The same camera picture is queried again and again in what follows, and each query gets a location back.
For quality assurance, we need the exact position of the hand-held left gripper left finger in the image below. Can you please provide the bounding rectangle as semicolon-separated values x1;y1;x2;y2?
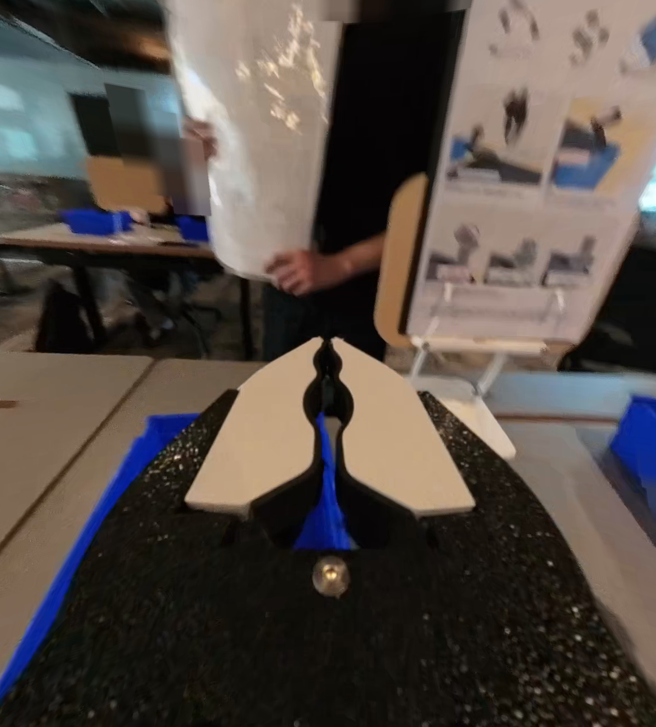
184;336;329;520

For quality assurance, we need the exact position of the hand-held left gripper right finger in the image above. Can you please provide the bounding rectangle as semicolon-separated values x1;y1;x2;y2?
329;337;476;519

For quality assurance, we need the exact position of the blue plastic bin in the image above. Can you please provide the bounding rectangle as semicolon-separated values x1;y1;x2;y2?
0;412;358;727
609;395;656;571

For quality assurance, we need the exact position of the another person's forearm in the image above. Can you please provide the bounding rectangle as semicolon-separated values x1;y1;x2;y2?
319;233;388;287

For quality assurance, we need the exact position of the dark bag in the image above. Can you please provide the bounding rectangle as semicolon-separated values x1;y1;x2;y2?
35;278;107;353

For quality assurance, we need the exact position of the long work table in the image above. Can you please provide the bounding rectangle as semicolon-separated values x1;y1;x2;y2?
0;218;255;359

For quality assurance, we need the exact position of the glossy white sheet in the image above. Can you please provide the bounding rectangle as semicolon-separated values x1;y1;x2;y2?
166;0;344;282

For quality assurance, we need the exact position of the printed instruction sheet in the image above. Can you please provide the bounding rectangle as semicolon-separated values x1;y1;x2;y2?
404;0;656;344

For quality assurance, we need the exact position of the black monitor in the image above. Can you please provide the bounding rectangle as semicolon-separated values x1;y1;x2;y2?
69;91;107;157

